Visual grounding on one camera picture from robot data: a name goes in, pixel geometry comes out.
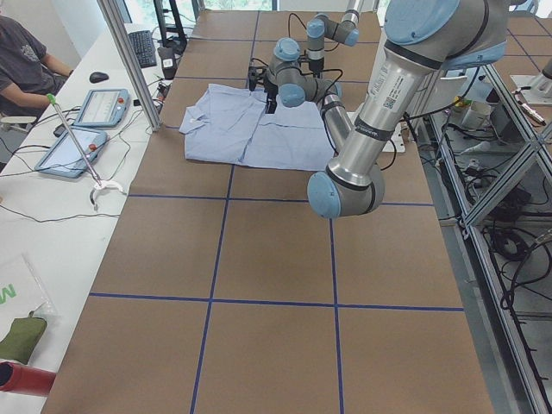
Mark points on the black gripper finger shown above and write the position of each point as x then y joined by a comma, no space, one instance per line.
271,106

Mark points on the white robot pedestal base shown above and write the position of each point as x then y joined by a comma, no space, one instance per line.
396,143

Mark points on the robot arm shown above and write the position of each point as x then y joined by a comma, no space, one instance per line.
422,37
321,27

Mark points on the light blue striped shirt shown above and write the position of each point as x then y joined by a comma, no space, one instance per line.
230,125

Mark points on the far teach pendant tablet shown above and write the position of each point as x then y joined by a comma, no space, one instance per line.
103,108

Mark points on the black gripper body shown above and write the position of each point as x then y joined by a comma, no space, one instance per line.
316,64
271,92

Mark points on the teach pendant tablet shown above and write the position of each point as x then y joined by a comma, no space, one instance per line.
103,108
64,159

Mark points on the reacher grabber stick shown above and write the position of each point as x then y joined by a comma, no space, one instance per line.
100,184

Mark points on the near teach pendant tablet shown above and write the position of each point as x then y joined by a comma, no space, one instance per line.
64,159

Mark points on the seated person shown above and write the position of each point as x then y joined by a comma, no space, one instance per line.
29,73

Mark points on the black computer mouse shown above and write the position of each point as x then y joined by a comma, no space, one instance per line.
97,77

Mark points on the clear plastic bag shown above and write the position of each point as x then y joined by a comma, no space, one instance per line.
23,292

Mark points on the aluminium frame post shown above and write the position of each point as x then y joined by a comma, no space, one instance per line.
114,21

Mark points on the red cylinder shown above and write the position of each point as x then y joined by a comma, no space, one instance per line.
22,379

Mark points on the green fabric pouch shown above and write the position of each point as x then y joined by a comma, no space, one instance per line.
22,338

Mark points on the black keyboard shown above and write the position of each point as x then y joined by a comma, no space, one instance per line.
143,46

